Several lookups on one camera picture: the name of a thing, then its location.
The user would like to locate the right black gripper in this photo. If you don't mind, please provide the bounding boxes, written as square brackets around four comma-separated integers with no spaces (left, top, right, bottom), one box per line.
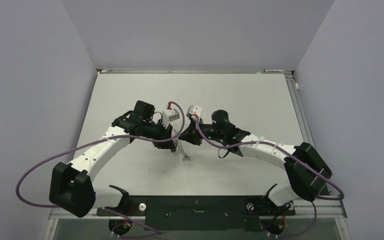
[180,116,226,146]

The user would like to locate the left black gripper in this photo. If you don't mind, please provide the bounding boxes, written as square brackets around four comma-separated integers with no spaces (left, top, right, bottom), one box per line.
[142,119,175,150]

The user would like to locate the large silver metal keyring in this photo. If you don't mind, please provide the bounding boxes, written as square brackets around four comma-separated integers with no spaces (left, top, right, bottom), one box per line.
[172,127,191,161]

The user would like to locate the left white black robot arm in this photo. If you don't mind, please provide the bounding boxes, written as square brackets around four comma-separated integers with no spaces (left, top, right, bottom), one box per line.
[49,100,185,218]

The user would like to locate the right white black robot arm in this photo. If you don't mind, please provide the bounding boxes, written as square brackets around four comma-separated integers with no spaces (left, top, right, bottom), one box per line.
[179,110,332,214]

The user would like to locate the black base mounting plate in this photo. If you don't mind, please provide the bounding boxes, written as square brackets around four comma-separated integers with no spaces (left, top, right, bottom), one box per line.
[97,195,296,231]

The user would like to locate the red white marker pen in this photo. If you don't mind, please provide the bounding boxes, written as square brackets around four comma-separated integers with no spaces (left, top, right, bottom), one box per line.
[263,69,286,74]

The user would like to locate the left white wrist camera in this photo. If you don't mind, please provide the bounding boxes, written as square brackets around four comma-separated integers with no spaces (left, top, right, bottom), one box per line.
[161,108,180,129]

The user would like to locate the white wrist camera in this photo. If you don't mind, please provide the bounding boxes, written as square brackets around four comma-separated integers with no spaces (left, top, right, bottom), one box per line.
[161,108,180,129]
[186,105,203,121]

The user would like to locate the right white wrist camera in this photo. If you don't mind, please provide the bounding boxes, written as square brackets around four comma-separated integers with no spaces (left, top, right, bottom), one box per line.
[186,105,203,121]

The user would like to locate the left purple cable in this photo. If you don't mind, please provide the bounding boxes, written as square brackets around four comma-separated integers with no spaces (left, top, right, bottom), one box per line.
[15,100,186,239]

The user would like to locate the purple cable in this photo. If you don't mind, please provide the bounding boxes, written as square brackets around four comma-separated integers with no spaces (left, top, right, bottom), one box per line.
[15,100,186,239]
[194,114,345,239]

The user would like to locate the back aluminium rail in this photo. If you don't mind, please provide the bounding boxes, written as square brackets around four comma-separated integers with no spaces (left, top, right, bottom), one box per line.
[96,68,294,75]

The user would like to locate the right aluminium side rail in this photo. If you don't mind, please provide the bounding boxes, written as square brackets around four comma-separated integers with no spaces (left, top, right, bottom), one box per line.
[284,73,329,196]

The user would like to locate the front aluminium frame rail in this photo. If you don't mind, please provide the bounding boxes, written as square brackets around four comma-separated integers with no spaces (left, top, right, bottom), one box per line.
[49,195,348,220]

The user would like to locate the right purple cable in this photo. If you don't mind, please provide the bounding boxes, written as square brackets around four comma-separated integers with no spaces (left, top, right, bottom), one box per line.
[194,114,345,239]

